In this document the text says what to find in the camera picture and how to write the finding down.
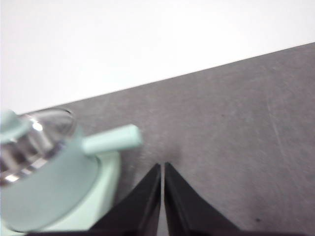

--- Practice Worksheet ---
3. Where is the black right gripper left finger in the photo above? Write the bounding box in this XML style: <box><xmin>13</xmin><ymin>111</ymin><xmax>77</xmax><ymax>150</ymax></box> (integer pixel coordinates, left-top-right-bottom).
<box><xmin>83</xmin><ymin>163</ymin><xmax>162</xmax><ymax>236</ymax></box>

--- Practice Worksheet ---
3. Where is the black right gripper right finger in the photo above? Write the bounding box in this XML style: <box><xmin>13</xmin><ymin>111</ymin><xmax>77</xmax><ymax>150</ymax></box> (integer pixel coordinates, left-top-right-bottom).
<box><xmin>163</xmin><ymin>161</ymin><xmax>250</xmax><ymax>236</ymax></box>

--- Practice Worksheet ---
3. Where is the glass lid with green knob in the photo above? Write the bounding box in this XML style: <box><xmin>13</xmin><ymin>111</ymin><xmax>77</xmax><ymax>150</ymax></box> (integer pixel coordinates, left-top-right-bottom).
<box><xmin>0</xmin><ymin>108</ymin><xmax>77</xmax><ymax>188</ymax></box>

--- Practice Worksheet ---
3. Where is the mint green breakfast machine base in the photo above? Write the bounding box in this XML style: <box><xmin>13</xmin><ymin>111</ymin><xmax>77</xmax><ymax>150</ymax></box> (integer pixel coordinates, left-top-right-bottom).
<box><xmin>12</xmin><ymin>149</ymin><xmax>123</xmax><ymax>234</ymax></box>

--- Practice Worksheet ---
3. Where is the mint green pot with handle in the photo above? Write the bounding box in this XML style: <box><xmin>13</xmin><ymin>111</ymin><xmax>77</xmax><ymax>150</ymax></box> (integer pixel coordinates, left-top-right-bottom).
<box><xmin>0</xmin><ymin>124</ymin><xmax>144</xmax><ymax>232</ymax></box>

